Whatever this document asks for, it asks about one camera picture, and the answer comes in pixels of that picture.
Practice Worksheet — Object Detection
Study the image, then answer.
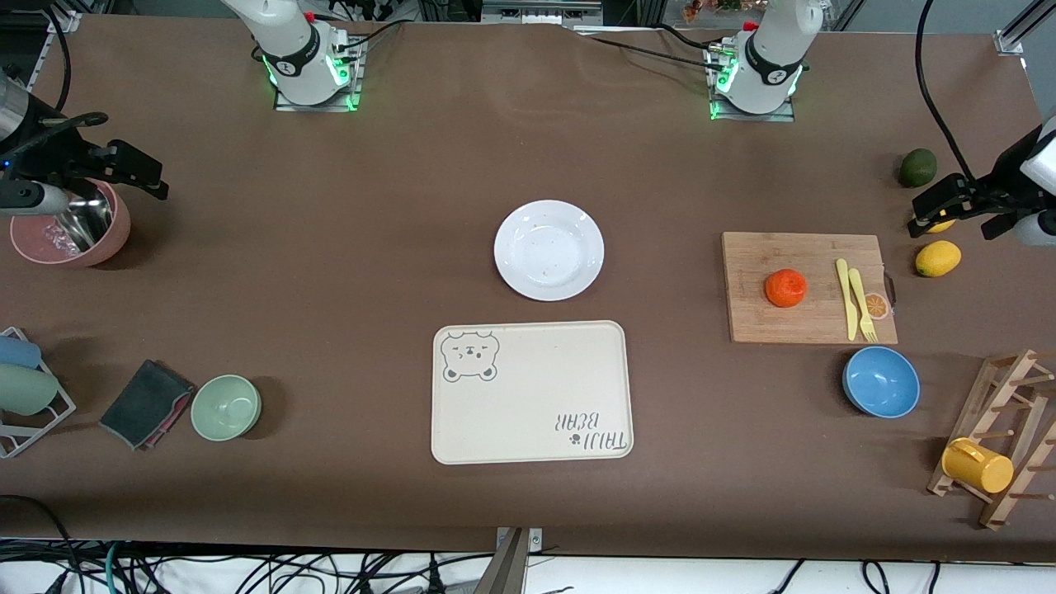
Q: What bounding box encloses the orange fruit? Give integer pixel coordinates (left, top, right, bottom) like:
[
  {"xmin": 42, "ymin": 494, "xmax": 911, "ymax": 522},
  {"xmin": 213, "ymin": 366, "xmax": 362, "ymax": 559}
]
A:
[{"xmin": 764, "ymin": 268, "xmax": 809, "ymax": 309}]

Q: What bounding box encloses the white round plate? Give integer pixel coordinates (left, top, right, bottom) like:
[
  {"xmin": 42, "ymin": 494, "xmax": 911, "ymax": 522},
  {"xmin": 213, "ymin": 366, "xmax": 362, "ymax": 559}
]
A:
[{"xmin": 493, "ymin": 200, "xmax": 606, "ymax": 302}]

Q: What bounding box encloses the dark green avocado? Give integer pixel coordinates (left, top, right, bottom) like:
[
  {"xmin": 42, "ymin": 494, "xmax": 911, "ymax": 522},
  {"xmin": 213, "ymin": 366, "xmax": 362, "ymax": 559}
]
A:
[{"xmin": 898, "ymin": 148, "xmax": 938, "ymax": 189}]

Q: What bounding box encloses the pink bowl with steel inside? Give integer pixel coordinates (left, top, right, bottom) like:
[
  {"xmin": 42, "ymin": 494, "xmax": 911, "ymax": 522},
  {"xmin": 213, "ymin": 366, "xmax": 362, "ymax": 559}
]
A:
[{"xmin": 9, "ymin": 177, "xmax": 132, "ymax": 269}]

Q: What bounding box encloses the yellow plastic fork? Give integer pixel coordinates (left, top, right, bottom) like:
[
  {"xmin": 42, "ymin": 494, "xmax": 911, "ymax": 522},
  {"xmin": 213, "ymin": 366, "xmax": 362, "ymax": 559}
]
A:
[{"xmin": 849, "ymin": 268, "xmax": 879, "ymax": 342}]

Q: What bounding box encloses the yellow plastic knife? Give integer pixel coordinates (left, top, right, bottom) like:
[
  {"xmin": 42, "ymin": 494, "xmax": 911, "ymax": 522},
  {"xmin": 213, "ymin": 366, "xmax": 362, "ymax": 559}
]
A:
[{"xmin": 836, "ymin": 258, "xmax": 860, "ymax": 342}]

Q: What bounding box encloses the blue bowl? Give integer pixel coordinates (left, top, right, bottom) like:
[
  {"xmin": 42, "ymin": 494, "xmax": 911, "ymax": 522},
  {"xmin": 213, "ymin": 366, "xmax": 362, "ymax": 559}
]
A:
[{"xmin": 841, "ymin": 346, "xmax": 922, "ymax": 419}]

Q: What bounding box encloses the light blue cup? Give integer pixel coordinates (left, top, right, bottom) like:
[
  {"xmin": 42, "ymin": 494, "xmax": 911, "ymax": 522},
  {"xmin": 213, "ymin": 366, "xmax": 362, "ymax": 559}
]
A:
[{"xmin": 0, "ymin": 335, "xmax": 42, "ymax": 370}]

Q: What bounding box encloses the wooden cutting board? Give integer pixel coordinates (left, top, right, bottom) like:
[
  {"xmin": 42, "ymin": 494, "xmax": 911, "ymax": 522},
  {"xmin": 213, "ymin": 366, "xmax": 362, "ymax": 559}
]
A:
[{"xmin": 722, "ymin": 232, "xmax": 899, "ymax": 345}]

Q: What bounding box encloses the pale green cup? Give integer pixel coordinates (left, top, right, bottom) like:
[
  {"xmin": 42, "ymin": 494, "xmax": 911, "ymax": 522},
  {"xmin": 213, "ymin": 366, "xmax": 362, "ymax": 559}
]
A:
[{"xmin": 0, "ymin": 363, "xmax": 60, "ymax": 417}]

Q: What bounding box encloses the dark grey folded cloth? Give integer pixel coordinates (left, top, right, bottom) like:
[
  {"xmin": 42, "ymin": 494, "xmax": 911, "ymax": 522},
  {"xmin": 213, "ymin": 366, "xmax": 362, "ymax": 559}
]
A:
[{"xmin": 99, "ymin": 359, "xmax": 197, "ymax": 451}]

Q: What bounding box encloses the yellow mug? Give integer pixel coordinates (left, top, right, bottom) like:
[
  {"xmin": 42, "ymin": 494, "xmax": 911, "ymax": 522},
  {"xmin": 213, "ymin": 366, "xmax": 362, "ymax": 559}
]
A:
[{"xmin": 941, "ymin": 437, "xmax": 1015, "ymax": 495}]

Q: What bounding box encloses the pale green bowl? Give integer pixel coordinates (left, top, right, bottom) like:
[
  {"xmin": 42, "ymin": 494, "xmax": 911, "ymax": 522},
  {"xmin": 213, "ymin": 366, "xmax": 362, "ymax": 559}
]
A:
[{"xmin": 190, "ymin": 375, "xmax": 263, "ymax": 442}]

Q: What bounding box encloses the wooden peg drying rack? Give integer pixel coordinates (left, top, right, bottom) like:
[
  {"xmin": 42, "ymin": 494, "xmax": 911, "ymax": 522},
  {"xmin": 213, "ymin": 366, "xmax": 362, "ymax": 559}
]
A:
[{"xmin": 926, "ymin": 349, "xmax": 1056, "ymax": 530}]

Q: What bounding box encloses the grey power strip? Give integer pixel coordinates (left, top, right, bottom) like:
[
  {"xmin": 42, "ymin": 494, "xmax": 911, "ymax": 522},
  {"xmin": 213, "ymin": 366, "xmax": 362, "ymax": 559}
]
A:
[{"xmin": 481, "ymin": 0, "xmax": 603, "ymax": 26}]

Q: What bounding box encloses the cream bear print tray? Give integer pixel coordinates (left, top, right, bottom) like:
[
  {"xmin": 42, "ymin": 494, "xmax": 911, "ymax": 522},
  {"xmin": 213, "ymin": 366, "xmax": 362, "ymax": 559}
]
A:
[{"xmin": 431, "ymin": 320, "xmax": 635, "ymax": 465}]

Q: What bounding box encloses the aluminium frame profile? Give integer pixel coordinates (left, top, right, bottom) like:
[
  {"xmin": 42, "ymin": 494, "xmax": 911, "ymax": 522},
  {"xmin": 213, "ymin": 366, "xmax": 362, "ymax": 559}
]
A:
[{"xmin": 994, "ymin": 0, "xmax": 1056, "ymax": 55}]

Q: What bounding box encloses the white wire cup rack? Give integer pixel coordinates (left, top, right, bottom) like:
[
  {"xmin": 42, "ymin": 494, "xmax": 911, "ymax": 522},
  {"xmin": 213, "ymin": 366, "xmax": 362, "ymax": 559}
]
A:
[{"xmin": 0, "ymin": 326, "xmax": 78, "ymax": 460}]

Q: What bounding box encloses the black arm base cable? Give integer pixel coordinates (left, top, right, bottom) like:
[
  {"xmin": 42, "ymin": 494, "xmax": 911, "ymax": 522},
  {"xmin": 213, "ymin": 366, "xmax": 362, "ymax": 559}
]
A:
[
  {"xmin": 330, "ymin": 18, "xmax": 407, "ymax": 63},
  {"xmin": 577, "ymin": 33, "xmax": 731, "ymax": 75}
]

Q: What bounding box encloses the metal camera mount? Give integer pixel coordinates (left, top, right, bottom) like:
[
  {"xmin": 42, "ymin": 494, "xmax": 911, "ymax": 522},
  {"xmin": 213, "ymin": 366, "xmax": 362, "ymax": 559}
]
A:
[{"xmin": 474, "ymin": 528, "xmax": 543, "ymax": 594}]

